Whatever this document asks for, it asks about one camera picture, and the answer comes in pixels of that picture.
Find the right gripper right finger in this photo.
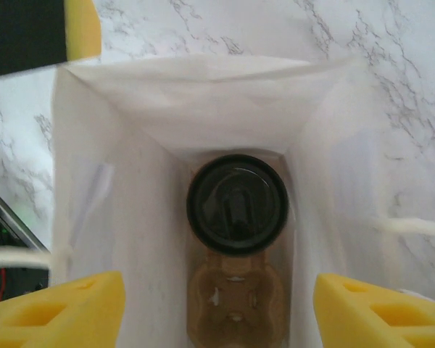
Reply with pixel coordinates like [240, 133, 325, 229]
[313, 272, 435, 348]

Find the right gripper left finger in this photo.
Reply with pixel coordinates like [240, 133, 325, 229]
[0, 270, 126, 348]

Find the brown pulp cup carrier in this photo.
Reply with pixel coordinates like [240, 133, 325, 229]
[186, 155, 294, 348]

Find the animal print paper gift bag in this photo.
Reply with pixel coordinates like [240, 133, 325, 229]
[0, 54, 435, 348]

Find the black plastic cup lid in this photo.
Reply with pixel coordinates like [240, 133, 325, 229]
[186, 154, 290, 257]

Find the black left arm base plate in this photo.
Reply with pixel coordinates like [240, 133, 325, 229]
[0, 206, 51, 305]

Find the aluminium front rail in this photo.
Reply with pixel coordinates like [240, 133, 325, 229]
[0, 181, 50, 252]

